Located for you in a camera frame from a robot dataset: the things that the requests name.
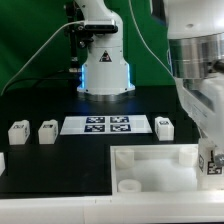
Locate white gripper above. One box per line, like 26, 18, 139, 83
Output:
175, 77, 224, 149

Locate white square tabletop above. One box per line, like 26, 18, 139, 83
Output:
109, 143, 224, 196

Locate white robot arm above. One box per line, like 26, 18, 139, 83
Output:
72, 0, 224, 150

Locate white marker base sheet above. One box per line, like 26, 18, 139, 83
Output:
60, 115, 152, 135

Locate white front obstacle wall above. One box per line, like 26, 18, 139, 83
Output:
0, 191, 224, 224

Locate white obstacle wall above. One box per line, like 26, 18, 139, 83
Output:
0, 152, 7, 177
0, 191, 224, 224

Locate white cable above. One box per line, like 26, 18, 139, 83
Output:
0, 20, 86, 96

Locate black cable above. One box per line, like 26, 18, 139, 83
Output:
3, 69, 81, 94

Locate white left obstacle wall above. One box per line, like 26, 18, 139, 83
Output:
0, 152, 7, 177

